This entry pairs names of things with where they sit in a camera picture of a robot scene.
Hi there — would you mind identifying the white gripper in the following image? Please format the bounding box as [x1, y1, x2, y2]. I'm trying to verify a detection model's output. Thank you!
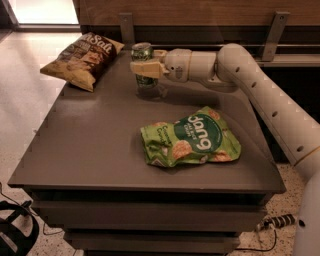
[130, 49, 192, 82]

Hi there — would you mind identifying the green soda can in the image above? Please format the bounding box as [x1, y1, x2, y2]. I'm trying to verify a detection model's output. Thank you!
[131, 42, 158, 89]

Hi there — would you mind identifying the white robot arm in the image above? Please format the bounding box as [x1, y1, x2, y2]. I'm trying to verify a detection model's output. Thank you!
[130, 43, 320, 256]

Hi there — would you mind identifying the brown sea salt chips bag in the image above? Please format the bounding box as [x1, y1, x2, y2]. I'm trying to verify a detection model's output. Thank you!
[40, 32, 124, 92]

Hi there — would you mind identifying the green dang chips bag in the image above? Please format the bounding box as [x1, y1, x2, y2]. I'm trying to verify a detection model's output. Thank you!
[140, 107, 242, 168]

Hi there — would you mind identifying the grey drawer cabinet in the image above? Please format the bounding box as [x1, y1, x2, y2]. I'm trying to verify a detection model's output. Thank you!
[10, 53, 284, 256]

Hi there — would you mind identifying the striped power strip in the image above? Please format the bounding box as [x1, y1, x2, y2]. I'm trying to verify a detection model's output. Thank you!
[255, 214, 296, 232]

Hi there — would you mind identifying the black headset on floor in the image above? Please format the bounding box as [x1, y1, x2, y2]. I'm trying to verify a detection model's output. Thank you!
[0, 201, 39, 256]

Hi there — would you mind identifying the left metal bracket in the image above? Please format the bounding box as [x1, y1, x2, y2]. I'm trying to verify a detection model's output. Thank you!
[119, 13, 135, 50]

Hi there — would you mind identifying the metal bracket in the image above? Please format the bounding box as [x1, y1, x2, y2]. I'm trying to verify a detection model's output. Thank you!
[119, 13, 135, 50]
[259, 11, 290, 62]

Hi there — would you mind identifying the right metal bracket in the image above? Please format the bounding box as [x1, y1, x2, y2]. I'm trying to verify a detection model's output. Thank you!
[259, 11, 290, 62]

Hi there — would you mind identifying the black cable on floor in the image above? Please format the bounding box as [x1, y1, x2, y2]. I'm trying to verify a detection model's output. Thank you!
[233, 228, 278, 253]

